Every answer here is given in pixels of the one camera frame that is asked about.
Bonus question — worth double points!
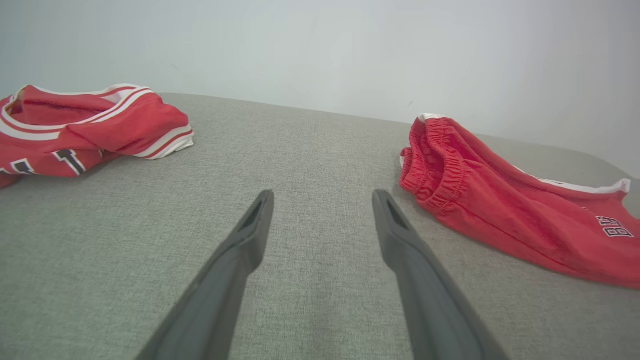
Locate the red basketball jersey number 23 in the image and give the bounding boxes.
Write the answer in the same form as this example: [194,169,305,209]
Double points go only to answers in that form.
[0,83,195,190]

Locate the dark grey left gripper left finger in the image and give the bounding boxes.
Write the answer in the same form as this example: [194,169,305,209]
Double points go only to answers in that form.
[136,189,275,360]

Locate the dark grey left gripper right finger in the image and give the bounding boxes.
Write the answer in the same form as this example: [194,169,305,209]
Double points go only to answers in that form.
[372,189,508,360]

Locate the red shorts with white trim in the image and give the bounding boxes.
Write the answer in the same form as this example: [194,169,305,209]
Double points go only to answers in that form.
[399,113,640,290]

